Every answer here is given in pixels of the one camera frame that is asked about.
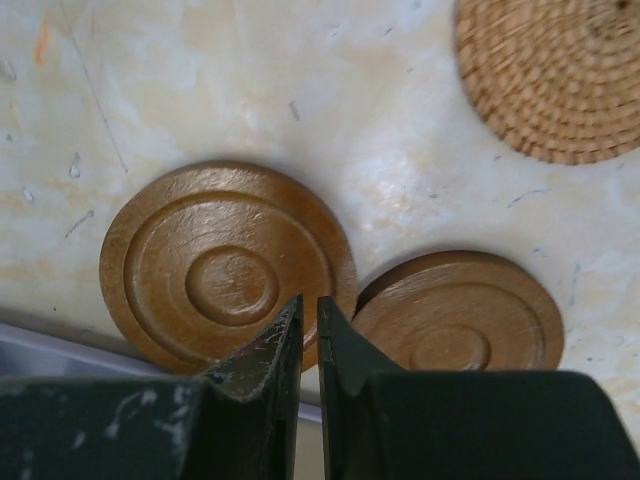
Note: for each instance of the woven rattan coaster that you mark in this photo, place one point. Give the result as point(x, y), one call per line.
point(555, 80)

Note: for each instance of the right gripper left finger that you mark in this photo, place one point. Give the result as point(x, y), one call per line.
point(235, 420)

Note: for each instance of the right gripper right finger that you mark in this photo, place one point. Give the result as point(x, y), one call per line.
point(381, 421)

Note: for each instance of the brown wooden coaster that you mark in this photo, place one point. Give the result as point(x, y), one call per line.
point(202, 259)

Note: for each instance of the lavender plastic tray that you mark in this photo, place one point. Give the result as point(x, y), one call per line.
point(27, 353)

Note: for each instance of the dark wooden coaster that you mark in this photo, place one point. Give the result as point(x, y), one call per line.
point(461, 310)

